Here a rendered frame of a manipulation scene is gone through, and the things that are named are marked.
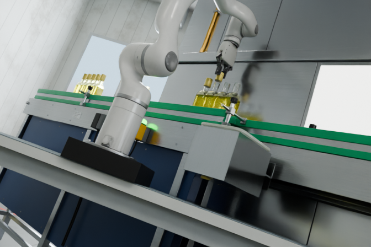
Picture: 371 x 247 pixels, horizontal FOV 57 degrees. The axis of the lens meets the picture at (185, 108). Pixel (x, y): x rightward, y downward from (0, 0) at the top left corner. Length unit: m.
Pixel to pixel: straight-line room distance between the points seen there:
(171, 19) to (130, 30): 3.98
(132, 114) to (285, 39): 0.93
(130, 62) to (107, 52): 3.92
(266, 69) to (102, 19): 4.04
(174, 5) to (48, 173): 0.73
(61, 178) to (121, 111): 0.29
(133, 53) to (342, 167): 0.79
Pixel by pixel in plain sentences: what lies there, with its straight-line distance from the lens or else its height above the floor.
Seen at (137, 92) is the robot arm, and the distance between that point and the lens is 1.18.
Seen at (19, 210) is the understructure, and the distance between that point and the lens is 2.34.
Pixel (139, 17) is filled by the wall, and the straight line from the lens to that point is 5.34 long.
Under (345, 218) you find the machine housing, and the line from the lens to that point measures 1.39.
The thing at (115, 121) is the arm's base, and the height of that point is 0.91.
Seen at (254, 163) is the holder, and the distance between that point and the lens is 1.15.
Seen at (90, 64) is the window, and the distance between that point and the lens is 5.17.
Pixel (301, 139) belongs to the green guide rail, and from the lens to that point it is 1.30.
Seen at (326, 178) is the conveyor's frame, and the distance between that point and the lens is 1.20.
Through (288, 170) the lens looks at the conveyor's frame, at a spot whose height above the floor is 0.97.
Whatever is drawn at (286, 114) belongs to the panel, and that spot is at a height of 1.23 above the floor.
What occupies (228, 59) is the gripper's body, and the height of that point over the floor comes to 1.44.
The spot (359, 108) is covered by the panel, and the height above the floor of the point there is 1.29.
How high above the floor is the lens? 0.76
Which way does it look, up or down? 14 degrees up
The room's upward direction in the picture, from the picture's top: 20 degrees clockwise
